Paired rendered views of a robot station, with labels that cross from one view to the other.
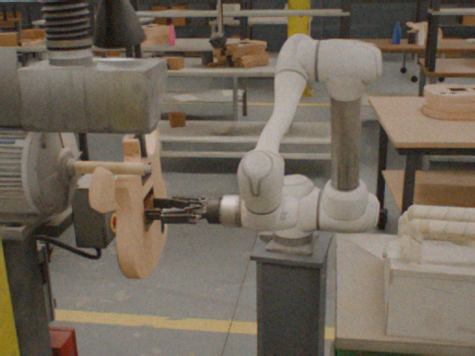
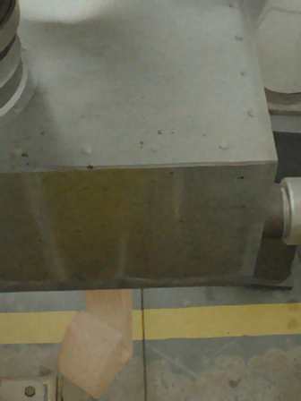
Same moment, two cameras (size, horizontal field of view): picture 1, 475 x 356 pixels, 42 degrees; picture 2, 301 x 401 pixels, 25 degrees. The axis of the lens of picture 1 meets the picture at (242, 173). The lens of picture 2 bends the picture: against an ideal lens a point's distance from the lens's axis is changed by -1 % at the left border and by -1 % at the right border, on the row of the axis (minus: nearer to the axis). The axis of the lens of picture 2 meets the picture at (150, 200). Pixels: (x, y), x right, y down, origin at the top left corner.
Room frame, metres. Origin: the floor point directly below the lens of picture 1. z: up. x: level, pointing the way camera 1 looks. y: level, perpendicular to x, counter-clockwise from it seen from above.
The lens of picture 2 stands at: (1.08, 0.32, 1.83)
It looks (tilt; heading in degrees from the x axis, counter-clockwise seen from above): 53 degrees down; 350
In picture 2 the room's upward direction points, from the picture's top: 1 degrees counter-clockwise
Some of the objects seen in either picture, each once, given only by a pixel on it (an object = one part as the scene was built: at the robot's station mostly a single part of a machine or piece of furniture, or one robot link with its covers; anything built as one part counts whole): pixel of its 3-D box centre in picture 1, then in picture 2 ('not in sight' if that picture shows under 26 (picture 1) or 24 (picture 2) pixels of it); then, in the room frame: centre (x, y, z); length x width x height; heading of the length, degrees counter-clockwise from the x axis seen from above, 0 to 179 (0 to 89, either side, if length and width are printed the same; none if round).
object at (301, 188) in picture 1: (295, 204); (296, 32); (2.17, -0.20, 0.87); 0.18 x 0.16 x 0.22; 75
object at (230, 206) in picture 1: (232, 210); (300, 210); (1.56, 0.03, 1.10); 0.09 x 0.06 x 0.09; 171
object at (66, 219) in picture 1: (65, 218); not in sight; (1.71, 0.54, 1.02); 0.19 x 0.04 x 0.04; 171
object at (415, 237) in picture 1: (415, 246); not in sight; (1.21, -0.37, 1.15); 0.03 x 0.03 x 0.09
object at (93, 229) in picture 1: (74, 220); not in sight; (1.77, 0.53, 0.99); 0.24 x 0.21 x 0.26; 81
